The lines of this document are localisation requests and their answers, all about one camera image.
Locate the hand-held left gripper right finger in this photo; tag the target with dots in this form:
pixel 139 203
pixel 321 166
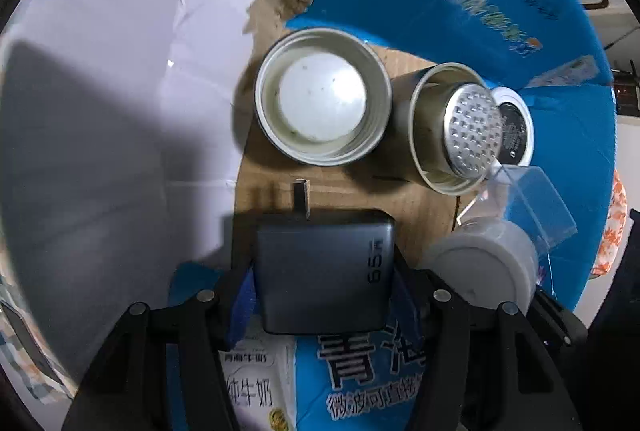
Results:
pixel 407 273

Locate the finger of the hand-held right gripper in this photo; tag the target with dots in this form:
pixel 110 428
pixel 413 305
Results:
pixel 557 318

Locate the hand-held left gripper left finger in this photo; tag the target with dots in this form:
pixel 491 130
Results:
pixel 244 306

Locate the white tape roll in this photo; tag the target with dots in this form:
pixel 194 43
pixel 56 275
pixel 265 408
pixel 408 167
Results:
pixel 475 261

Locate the grey charger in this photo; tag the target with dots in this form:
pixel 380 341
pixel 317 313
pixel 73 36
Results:
pixel 320 271

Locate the clear plastic box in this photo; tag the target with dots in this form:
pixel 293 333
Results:
pixel 540 206

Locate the metal tin with strainer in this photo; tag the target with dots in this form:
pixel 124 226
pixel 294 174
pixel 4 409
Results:
pixel 450 131

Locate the round white black-topped case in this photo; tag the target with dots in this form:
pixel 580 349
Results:
pixel 515 131

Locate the metal tin lid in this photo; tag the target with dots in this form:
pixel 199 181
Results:
pixel 322 98

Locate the orange floral blanket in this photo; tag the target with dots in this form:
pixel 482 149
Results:
pixel 612 221

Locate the plaid cloth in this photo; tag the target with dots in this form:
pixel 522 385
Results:
pixel 30 361

